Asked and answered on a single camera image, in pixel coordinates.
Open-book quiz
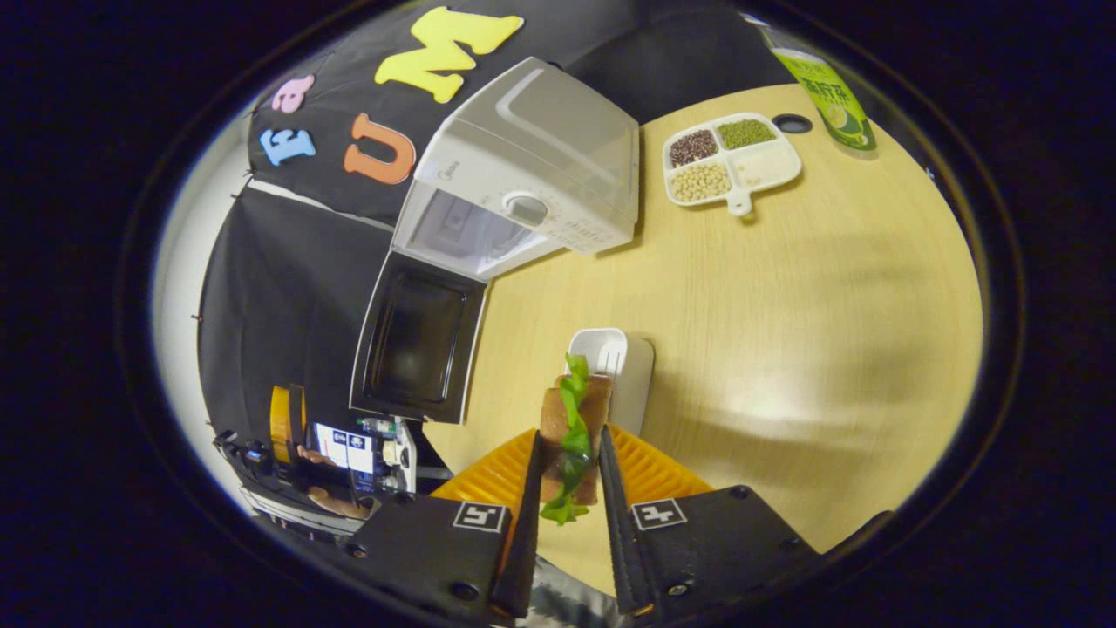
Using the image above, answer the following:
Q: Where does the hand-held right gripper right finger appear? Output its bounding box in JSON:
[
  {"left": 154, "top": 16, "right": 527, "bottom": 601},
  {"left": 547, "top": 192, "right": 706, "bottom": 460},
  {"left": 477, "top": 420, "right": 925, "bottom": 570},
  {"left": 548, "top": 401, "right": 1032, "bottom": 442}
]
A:
[{"left": 597, "top": 424, "right": 822, "bottom": 617}]

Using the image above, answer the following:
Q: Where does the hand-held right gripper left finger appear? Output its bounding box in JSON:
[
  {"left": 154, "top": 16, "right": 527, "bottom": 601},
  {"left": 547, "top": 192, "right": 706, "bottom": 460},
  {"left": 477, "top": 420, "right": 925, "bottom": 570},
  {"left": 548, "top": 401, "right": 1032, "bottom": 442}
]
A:
[{"left": 344, "top": 427, "right": 548, "bottom": 622}]

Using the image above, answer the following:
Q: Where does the sandwich with lettuce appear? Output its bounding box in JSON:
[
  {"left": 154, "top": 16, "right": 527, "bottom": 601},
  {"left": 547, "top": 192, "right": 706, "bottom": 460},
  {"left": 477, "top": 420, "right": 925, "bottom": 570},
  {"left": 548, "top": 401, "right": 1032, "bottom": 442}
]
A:
[{"left": 538, "top": 352, "right": 616, "bottom": 527}]

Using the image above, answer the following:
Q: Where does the white microwave oven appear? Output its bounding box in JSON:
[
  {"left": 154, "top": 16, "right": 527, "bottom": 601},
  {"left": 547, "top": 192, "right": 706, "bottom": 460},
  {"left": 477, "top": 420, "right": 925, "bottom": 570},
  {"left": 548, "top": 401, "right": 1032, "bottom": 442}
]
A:
[{"left": 349, "top": 57, "right": 642, "bottom": 426}]

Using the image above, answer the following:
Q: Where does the blue and white printed panel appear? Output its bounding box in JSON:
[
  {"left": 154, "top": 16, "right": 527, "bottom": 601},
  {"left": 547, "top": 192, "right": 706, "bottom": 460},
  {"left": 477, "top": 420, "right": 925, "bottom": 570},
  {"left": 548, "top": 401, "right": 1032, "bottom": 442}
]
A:
[{"left": 314, "top": 422, "right": 378, "bottom": 476}]

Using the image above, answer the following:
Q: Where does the white and green packet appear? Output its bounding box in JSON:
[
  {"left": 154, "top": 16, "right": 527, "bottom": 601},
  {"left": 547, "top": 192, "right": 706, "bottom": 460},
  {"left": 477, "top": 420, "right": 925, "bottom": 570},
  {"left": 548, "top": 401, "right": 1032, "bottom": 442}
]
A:
[{"left": 359, "top": 415, "right": 419, "bottom": 498}]

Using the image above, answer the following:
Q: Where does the small white plastic dish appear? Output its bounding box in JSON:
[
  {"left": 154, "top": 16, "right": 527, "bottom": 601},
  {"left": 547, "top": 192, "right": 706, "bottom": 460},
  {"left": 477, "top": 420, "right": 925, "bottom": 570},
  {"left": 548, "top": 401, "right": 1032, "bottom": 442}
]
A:
[{"left": 567, "top": 327, "right": 656, "bottom": 437}]

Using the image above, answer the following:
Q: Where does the white divided dish of beans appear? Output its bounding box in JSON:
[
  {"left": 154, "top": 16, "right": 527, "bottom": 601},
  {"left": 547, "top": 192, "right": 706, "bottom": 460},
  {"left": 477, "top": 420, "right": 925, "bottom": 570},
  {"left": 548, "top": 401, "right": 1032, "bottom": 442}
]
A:
[{"left": 662, "top": 113, "right": 803, "bottom": 218}]

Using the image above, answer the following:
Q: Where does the green drink bottle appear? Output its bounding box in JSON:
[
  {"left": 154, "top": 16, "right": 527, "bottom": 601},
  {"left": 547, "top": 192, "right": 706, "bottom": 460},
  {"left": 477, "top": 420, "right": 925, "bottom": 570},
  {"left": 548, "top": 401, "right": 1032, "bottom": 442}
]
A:
[{"left": 759, "top": 24, "right": 879, "bottom": 154}]

